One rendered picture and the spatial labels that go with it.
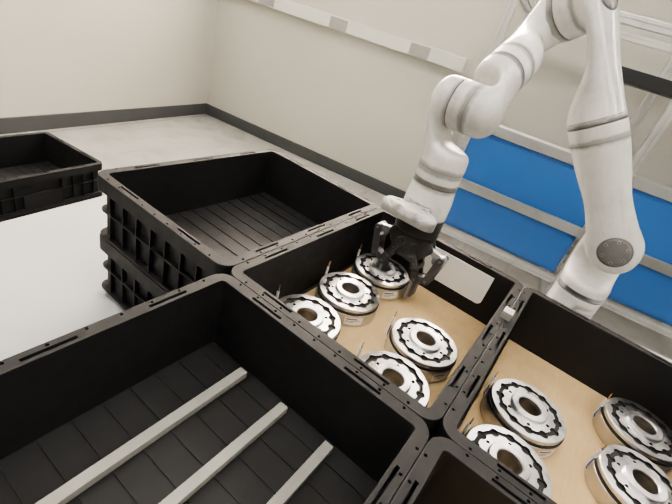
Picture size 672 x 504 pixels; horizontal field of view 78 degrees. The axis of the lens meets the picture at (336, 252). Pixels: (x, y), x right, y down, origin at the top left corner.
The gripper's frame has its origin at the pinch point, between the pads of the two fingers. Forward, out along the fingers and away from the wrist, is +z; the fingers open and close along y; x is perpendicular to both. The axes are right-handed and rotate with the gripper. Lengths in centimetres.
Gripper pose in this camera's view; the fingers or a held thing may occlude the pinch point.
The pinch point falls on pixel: (394, 281)
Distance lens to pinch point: 75.2
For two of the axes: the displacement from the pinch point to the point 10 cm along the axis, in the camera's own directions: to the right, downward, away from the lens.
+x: -5.9, 2.6, -7.6
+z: -2.6, 8.3, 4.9
